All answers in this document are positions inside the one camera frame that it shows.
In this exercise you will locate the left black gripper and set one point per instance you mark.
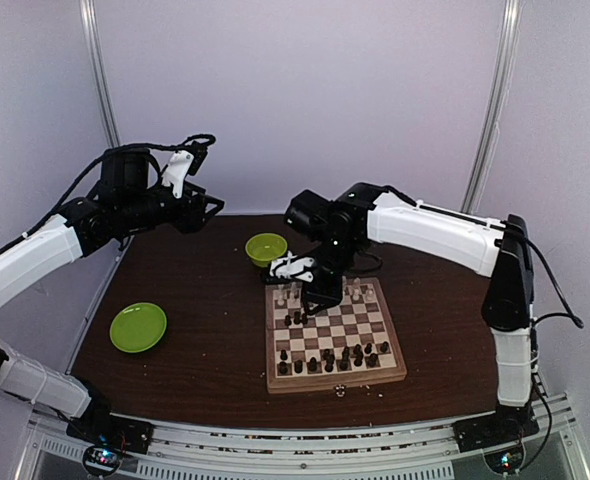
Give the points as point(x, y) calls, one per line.
point(190, 218)

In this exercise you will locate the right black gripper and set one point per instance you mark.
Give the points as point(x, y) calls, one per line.
point(329, 296)

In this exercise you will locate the wooden chess board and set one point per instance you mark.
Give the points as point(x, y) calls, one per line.
point(353, 344)

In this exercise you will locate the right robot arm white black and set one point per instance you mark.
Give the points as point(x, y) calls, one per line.
point(495, 249)

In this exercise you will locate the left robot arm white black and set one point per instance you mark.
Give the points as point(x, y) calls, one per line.
point(141, 187)

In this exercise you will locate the green bowl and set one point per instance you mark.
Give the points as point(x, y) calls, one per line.
point(263, 248)

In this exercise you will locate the green plate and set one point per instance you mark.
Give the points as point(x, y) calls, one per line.
point(138, 327)

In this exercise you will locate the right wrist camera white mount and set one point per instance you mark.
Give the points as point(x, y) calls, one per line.
point(289, 268)

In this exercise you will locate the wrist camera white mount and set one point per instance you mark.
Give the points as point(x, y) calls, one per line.
point(185, 161)
point(289, 268)

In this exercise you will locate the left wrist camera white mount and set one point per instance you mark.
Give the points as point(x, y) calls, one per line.
point(185, 161)

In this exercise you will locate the left aluminium corner post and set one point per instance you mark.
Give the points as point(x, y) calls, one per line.
point(93, 42)

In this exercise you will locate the aluminium corner post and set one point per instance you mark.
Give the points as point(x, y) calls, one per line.
point(93, 42)
point(500, 85)

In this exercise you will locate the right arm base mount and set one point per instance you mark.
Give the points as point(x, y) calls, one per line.
point(500, 441)

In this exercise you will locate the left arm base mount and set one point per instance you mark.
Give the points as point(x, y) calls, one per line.
point(107, 453)

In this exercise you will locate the aluminium front rail frame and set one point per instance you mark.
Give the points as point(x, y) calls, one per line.
point(420, 450)

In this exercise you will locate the right aluminium corner post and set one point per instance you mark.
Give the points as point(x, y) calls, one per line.
point(500, 85)

